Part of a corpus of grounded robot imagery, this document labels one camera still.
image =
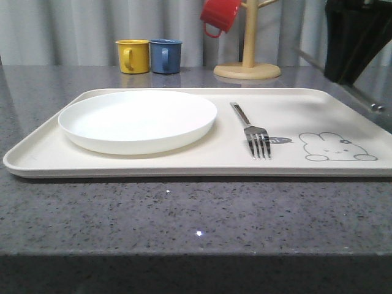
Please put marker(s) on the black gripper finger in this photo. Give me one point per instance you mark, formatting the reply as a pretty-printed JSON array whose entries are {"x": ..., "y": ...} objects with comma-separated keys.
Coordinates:
[
  {"x": 374, "y": 25},
  {"x": 344, "y": 34}
]

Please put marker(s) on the silver metal fork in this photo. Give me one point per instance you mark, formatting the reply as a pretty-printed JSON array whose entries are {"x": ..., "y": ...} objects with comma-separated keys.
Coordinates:
[{"x": 257, "y": 138}]

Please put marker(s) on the white round plate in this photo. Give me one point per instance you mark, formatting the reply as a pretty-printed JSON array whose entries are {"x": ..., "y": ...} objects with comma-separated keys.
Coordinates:
[{"x": 138, "y": 122}]

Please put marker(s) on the wooden mug tree stand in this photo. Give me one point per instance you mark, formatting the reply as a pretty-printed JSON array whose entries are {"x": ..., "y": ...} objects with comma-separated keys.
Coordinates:
[{"x": 248, "y": 69}]

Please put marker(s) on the cream rabbit print tray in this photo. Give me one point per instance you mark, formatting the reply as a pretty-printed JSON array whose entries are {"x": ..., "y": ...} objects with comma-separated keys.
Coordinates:
[{"x": 311, "y": 133}]

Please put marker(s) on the red enamel mug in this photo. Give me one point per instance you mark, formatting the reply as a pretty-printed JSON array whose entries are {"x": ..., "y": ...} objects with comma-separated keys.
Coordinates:
[{"x": 220, "y": 14}]

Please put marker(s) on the blue enamel mug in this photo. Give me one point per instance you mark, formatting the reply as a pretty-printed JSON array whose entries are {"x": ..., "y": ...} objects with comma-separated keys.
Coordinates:
[{"x": 165, "y": 56}]

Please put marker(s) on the yellow enamel mug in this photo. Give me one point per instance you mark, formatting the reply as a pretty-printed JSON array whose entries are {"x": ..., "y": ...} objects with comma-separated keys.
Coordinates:
[{"x": 133, "y": 56}]

